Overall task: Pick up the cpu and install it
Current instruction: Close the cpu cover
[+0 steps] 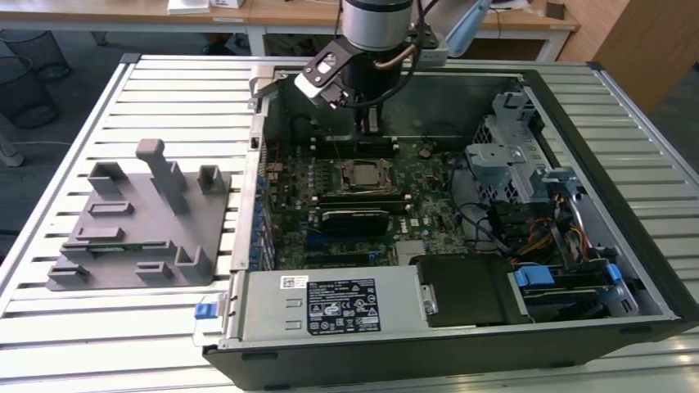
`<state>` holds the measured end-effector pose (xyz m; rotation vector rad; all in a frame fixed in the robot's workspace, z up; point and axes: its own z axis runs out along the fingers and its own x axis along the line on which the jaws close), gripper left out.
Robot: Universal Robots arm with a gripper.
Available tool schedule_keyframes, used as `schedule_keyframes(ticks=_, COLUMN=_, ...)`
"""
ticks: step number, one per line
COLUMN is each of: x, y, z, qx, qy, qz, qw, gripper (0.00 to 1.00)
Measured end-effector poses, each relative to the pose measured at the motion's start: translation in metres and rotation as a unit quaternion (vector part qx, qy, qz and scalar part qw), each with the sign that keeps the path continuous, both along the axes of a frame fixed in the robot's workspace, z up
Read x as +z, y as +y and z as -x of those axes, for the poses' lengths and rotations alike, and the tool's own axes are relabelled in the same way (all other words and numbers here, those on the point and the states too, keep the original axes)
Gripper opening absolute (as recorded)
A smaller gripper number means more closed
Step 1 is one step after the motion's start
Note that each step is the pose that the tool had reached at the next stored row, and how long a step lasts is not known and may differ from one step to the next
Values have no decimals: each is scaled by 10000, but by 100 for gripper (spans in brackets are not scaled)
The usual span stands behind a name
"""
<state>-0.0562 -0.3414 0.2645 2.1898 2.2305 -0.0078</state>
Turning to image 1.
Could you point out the wooden cabinet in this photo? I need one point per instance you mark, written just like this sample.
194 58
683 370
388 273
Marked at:
644 49

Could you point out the black mesh waste bin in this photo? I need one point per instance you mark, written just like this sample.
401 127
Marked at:
26 94
40 49

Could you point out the silver chipset heatsink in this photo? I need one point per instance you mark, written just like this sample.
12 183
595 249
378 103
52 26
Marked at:
410 250

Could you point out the blue case latch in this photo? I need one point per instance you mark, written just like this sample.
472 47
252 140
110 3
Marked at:
205 311

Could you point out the green motherboard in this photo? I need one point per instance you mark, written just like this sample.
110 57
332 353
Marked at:
436 213

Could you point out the black expansion slot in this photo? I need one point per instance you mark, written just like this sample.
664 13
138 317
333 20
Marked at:
338 258

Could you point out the CPU socket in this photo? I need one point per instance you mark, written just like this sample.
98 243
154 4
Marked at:
341 186

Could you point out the silver metal drive cage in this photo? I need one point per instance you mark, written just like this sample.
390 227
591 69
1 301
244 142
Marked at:
493 157

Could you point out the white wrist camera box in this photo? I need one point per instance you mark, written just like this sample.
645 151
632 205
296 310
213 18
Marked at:
313 84
434 51

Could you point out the hard disk in blue carrier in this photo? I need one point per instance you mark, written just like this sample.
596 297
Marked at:
534 277

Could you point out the grey parts rack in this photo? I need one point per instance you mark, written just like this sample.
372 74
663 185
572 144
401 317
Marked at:
198 223

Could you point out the black RAM slot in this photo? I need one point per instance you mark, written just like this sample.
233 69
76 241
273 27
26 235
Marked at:
378 150
362 208
362 204
384 145
378 155
361 200
386 140
360 196

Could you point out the silver power supply unit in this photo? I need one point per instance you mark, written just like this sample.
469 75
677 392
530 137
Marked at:
261 303

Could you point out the coin cell battery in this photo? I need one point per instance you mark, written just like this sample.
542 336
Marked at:
424 152

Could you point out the thin metal locking lever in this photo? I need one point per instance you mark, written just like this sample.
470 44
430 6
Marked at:
370 189
336 145

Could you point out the small dark box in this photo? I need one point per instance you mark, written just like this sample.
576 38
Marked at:
554 10

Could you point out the green RAM stick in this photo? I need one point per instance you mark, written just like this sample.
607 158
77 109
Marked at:
133 247

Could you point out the wooden desk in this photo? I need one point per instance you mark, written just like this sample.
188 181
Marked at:
70 10

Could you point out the black graphics card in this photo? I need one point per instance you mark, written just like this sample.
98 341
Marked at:
354 223

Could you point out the silver CPU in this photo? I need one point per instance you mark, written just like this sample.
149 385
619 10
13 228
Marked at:
365 175

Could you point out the blue plastic clip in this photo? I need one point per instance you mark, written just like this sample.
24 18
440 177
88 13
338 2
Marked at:
613 273

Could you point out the black PC case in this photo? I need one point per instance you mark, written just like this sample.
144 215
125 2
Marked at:
381 362

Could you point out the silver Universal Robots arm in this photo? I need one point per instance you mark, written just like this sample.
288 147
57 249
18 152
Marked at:
376 24

